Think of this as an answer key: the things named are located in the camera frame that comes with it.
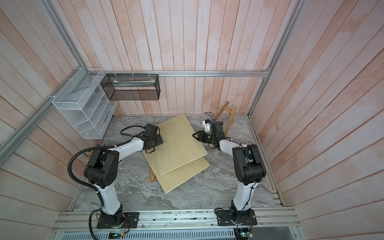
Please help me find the black mesh basket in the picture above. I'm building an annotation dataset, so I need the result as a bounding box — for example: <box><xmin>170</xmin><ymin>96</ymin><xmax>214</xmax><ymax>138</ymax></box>
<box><xmin>101</xmin><ymin>73</ymin><xmax>161</xmax><ymax>101</ymax></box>

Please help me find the wooden easel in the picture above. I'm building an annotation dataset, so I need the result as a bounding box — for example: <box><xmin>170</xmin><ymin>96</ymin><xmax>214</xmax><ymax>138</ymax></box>
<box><xmin>146</xmin><ymin>169</ymin><xmax>158</xmax><ymax>183</ymax></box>
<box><xmin>214</xmin><ymin>101</ymin><xmax>237</xmax><ymax>136</ymax></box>

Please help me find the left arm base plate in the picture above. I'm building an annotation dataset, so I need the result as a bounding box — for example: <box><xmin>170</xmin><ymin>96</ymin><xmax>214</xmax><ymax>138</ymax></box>
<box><xmin>97</xmin><ymin>211</ymin><xmax>140</xmax><ymax>229</ymax></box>

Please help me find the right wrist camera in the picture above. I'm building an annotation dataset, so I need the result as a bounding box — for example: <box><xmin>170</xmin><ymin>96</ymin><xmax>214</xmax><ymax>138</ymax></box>
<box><xmin>203</xmin><ymin>119</ymin><xmax>214</xmax><ymax>133</ymax></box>

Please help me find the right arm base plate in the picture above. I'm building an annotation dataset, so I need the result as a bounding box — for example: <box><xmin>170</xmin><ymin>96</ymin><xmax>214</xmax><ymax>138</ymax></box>
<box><xmin>214</xmin><ymin>208</ymin><xmax>258</xmax><ymax>227</ymax></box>

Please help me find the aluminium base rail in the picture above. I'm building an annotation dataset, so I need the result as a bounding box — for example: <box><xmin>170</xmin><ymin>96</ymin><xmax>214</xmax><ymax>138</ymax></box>
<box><xmin>52</xmin><ymin>207</ymin><xmax>301</xmax><ymax>233</ymax></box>

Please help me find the plywood board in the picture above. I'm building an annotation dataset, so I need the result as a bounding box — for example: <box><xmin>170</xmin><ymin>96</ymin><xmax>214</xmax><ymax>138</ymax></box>
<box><xmin>142</xmin><ymin>151</ymin><xmax>211</xmax><ymax>194</ymax></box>
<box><xmin>155</xmin><ymin>114</ymin><xmax>208</xmax><ymax>175</ymax></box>

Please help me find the white wire mesh shelf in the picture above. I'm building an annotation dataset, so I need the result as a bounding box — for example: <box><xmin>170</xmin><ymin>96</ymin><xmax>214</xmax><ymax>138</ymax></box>
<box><xmin>52</xmin><ymin>68</ymin><xmax>118</xmax><ymax>140</ymax></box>

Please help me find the aluminium frame horizontal bar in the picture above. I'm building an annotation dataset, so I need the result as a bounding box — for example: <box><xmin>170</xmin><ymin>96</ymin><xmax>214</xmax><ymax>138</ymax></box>
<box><xmin>103</xmin><ymin>70</ymin><xmax>269</xmax><ymax>78</ymax></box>

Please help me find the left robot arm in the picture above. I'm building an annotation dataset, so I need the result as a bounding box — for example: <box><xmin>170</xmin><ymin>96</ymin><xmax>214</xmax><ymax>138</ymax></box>
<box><xmin>85</xmin><ymin>124</ymin><xmax>163</xmax><ymax>229</ymax></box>

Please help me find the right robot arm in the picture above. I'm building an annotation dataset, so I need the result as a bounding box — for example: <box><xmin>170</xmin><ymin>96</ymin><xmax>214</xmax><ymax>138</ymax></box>
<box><xmin>193</xmin><ymin>120</ymin><xmax>267</xmax><ymax>226</ymax></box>

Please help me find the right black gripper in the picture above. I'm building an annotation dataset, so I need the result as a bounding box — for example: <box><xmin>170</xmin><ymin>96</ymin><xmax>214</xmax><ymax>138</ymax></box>
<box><xmin>192</xmin><ymin>130</ymin><xmax>216</xmax><ymax>144</ymax></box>

